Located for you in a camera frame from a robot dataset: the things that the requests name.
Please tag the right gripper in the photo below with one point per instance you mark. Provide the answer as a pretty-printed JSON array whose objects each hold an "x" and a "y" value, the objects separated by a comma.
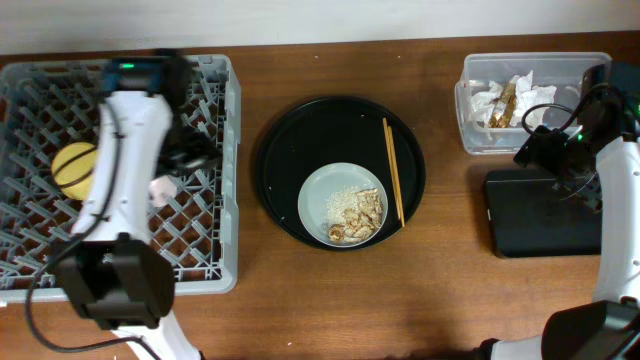
[{"x": 539, "y": 149}]

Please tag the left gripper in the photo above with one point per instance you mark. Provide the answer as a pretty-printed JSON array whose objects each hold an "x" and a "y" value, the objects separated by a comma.
[{"x": 212, "y": 159}]

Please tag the pink plastic cup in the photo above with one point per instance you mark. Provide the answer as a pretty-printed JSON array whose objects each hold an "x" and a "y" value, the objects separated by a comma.
[{"x": 161, "y": 190}]

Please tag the white tissue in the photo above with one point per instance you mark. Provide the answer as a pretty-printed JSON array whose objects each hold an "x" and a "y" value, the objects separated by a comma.
[
  {"x": 528, "y": 95},
  {"x": 483, "y": 103}
]

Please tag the gold snack wrapper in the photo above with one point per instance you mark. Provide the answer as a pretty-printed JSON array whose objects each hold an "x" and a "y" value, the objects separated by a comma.
[{"x": 504, "y": 108}]

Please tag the yellow plastic bowl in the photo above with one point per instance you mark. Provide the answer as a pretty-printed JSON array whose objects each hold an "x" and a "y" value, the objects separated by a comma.
[{"x": 72, "y": 169}]

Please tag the rice and food scraps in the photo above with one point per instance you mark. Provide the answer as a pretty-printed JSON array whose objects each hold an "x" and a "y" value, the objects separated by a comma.
[{"x": 354, "y": 215}]

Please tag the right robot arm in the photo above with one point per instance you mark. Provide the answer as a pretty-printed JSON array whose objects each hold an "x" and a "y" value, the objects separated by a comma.
[{"x": 608, "y": 326}]

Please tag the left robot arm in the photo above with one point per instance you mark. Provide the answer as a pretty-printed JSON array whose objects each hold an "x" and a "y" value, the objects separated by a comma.
[{"x": 108, "y": 269}]

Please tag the grey plastic dishwasher rack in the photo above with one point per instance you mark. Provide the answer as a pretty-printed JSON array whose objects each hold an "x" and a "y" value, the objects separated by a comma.
[{"x": 48, "y": 105}]

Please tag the black rectangular tray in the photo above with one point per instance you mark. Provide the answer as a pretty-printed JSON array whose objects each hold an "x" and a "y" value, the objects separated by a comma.
[{"x": 528, "y": 218}]

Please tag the clear plastic bin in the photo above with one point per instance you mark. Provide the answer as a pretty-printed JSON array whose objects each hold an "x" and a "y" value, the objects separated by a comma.
[{"x": 571, "y": 72}]

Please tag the round black serving tray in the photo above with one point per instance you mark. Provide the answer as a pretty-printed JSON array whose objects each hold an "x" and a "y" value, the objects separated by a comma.
[{"x": 330, "y": 130}]

